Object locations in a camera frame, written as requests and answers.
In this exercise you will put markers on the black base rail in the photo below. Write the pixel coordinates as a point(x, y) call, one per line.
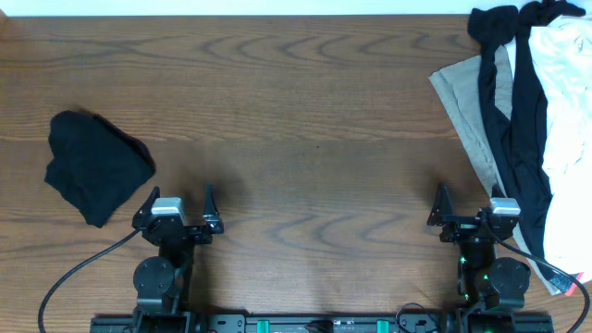
point(239, 323)

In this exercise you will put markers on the grey cloth with red tag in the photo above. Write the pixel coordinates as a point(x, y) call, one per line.
point(562, 285)

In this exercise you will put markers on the black garment in pile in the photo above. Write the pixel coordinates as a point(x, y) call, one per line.
point(517, 143)

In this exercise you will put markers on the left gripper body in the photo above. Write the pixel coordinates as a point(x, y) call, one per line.
point(186, 234)

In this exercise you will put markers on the white wrinkled garment in pile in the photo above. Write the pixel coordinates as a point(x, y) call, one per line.
point(561, 57)

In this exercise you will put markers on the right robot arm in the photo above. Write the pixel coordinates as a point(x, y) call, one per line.
point(493, 287)

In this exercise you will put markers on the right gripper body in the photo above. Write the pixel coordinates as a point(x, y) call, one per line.
point(461, 228)

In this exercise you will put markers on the beige garment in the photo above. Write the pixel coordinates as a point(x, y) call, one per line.
point(456, 87)

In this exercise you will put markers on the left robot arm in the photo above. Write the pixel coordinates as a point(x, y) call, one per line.
point(163, 282)

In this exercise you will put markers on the folded black cloth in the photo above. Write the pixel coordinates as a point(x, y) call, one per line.
point(96, 166)

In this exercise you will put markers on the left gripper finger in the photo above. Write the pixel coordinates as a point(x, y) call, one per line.
point(146, 207)
point(209, 205)

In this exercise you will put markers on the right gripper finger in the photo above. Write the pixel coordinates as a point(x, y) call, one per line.
point(497, 192)
point(442, 205)

